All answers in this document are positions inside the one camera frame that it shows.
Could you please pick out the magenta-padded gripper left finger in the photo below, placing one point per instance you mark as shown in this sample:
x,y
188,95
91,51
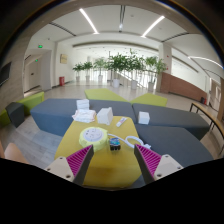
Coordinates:
x,y
75,163

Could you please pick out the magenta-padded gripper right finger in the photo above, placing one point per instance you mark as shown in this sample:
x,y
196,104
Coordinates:
x,y
151,161

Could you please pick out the round yellow-green power strip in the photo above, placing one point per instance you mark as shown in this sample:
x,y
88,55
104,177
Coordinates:
x,y
93,136

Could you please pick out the small white cube box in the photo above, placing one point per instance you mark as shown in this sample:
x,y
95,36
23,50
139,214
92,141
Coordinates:
x,y
143,117

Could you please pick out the plastic-wrapped tissue pack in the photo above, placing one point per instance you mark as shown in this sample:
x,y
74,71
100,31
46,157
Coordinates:
x,y
84,116

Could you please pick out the white squeeze tube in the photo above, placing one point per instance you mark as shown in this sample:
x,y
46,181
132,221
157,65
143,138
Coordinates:
x,y
121,122

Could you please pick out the long grey sofa bench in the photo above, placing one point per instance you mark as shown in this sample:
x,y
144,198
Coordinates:
x,y
50,115

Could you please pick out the white cardboard box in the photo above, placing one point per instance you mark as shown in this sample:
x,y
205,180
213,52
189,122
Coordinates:
x,y
105,116

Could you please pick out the stacked white tissue packs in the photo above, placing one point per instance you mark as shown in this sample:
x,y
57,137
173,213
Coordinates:
x,y
83,104

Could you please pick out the green bench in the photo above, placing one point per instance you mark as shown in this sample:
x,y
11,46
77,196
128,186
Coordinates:
x,y
150,100
31,100
103,95

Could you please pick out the wooden bench with black legs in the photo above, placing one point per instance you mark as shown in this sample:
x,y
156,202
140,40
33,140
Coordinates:
x,y
206,111

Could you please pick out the dark grey seat block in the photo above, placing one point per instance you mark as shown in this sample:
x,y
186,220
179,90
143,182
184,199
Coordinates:
x,y
15,115

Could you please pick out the red fire extinguisher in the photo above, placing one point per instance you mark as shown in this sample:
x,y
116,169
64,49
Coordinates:
x,y
204,100

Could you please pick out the red bin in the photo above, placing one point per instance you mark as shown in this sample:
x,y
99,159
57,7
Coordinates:
x,y
61,81

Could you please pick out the group of potted plants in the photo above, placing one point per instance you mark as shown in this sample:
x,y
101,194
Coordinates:
x,y
118,63

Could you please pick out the curved ceiling light strip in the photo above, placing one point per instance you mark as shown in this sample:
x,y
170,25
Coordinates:
x,y
205,59

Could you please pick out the green exit sign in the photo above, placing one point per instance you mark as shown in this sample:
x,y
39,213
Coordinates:
x,y
40,46

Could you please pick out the straight ceiling light strips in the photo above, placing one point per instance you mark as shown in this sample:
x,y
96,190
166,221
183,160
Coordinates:
x,y
88,20

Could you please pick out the framed wall picture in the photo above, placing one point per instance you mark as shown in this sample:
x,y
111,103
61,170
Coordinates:
x,y
63,58

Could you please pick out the wall-mounted black screen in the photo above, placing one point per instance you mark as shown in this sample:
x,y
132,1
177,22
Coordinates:
x,y
4,74

